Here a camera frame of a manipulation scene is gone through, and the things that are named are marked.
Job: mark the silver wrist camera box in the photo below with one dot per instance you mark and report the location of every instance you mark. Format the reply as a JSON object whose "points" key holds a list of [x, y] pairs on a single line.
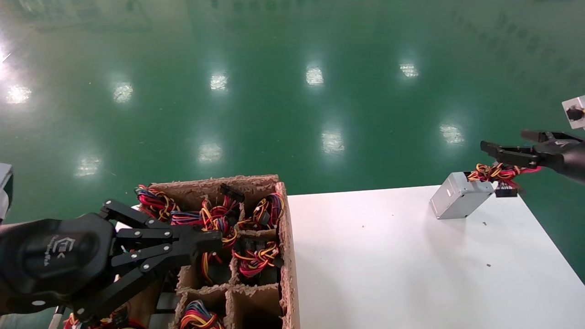
{"points": [[3, 176], [575, 112]]}

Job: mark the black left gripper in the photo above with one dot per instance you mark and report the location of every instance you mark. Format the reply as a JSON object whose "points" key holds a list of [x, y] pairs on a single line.
{"points": [[55, 256]]}

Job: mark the brown cardboard divider box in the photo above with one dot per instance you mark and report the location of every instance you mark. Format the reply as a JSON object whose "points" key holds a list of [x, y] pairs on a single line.
{"points": [[285, 274]]}

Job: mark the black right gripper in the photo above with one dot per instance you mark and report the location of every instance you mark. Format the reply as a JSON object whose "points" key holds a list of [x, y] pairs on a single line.
{"points": [[569, 157]]}

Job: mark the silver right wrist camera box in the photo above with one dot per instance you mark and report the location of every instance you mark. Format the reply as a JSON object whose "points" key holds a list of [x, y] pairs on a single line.
{"points": [[575, 112]]}

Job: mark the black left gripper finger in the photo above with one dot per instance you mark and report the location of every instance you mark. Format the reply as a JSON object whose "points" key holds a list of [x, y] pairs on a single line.
{"points": [[196, 235]]}

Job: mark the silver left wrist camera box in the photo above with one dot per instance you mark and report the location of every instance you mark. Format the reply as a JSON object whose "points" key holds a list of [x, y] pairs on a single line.
{"points": [[3, 176]]}

